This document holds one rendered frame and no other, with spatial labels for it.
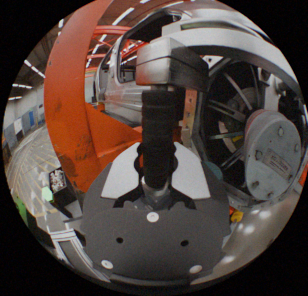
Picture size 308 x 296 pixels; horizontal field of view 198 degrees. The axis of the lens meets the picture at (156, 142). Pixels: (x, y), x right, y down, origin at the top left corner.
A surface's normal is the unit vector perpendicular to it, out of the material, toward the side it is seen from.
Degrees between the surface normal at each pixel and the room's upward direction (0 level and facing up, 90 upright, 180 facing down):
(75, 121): 90
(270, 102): 90
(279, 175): 90
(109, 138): 90
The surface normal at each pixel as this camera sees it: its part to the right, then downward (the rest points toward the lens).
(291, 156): -0.75, 0.29
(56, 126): 0.66, 0.38
